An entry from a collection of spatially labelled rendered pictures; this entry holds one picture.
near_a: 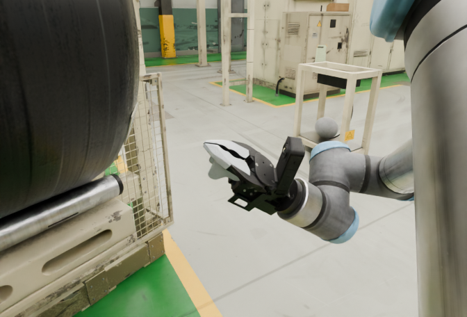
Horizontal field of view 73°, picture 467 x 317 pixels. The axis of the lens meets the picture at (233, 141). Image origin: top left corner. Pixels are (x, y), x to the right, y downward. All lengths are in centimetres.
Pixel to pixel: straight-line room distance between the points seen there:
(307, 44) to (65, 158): 448
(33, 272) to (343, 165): 60
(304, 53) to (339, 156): 409
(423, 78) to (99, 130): 38
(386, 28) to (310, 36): 458
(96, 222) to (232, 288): 111
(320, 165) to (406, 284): 121
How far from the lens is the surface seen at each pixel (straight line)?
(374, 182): 74
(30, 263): 58
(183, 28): 1055
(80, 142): 45
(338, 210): 67
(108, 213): 64
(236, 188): 57
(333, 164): 72
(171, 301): 162
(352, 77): 253
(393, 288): 181
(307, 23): 476
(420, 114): 18
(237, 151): 55
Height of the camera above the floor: 120
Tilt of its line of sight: 22 degrees down
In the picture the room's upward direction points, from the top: straight up
